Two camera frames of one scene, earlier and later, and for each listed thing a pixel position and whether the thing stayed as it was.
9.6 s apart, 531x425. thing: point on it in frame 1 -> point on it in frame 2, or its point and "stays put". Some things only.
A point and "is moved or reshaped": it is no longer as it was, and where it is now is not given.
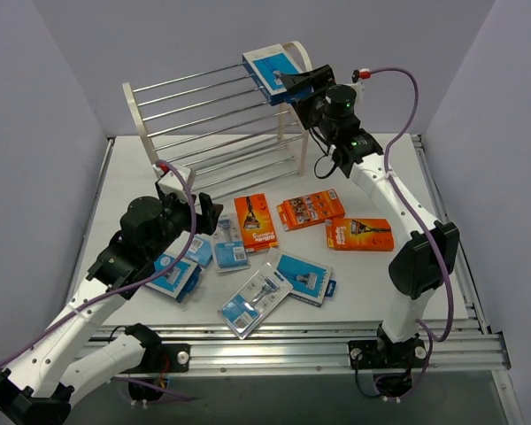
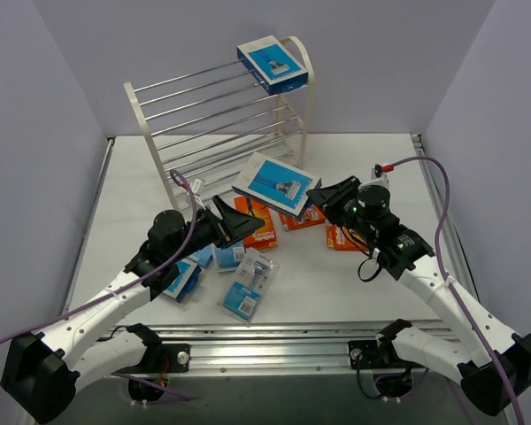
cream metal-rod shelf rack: [228, 127] stays put
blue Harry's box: [180, 282] stays put
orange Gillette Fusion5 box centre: [256, 222] stays put
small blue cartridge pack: [199, 250] stays put
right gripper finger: [310, 81] -> [326, 196]
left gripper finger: [206, 221] -> [234, 224]
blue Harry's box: [309, 279] -> [277, 185]
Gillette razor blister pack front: [248, 307] -> [249, 285]
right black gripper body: [311, 95] -> [342, 199]
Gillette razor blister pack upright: [230, 249] stays put
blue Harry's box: [262, 65] is moved or reshaped
